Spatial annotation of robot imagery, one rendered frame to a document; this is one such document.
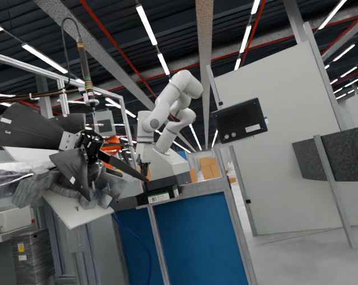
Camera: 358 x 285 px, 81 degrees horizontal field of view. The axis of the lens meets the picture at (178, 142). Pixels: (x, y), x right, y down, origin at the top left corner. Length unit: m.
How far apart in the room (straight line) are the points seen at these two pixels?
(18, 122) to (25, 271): 0.68
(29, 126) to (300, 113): 2.46
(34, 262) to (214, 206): 0.93
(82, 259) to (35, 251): 0.21
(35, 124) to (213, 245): 1.13
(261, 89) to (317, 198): 1.35
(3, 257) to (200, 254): 1.14
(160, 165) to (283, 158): 1.51
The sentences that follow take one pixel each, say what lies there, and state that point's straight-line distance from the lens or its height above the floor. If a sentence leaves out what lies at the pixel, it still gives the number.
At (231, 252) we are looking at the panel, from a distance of 1.40.
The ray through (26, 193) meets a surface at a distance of 1.00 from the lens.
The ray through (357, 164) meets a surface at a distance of 2.10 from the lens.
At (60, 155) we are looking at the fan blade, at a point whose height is 1.11.
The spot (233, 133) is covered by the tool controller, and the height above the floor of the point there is 1.08.
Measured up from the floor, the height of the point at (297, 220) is 0.12.
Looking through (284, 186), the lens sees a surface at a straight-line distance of 2.72.
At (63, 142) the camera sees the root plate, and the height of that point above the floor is 1.21.
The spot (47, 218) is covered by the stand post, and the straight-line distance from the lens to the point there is 1.36.
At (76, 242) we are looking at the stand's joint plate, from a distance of 1.16.
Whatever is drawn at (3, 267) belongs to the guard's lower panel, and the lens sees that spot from 1.71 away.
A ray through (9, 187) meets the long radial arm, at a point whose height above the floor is 1.05.
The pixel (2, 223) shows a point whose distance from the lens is 1.49.
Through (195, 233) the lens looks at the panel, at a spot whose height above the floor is 0.56.
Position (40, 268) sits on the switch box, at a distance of 1.29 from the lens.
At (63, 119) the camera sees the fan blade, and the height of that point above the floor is 1.40.
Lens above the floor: 0.96
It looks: 7 degrees up
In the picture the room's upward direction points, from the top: 14 degrees counter-clockwise
